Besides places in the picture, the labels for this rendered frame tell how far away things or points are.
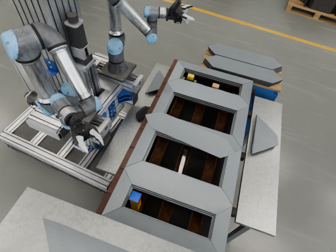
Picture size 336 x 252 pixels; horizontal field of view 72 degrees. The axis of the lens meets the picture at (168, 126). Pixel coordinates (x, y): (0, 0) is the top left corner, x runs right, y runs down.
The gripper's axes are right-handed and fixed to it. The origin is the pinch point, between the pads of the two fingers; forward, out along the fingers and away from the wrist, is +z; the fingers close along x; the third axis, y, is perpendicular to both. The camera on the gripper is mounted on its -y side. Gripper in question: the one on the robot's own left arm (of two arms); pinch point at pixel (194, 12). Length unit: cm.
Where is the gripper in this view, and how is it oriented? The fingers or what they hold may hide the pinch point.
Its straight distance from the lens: 183.3
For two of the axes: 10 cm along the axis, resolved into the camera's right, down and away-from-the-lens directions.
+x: 0.2, 8.8, -4.7
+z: 10.0, 0.2, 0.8
